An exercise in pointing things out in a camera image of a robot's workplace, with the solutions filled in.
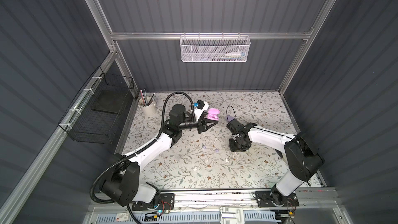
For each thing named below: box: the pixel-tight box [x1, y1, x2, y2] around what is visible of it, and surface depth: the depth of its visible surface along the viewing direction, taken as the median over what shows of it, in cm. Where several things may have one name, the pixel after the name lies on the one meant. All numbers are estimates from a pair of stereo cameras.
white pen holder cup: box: [138, 88, 157, 117], surface depth 104 cm
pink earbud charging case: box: [207, 107, 221, 121], surface depth 73 cm
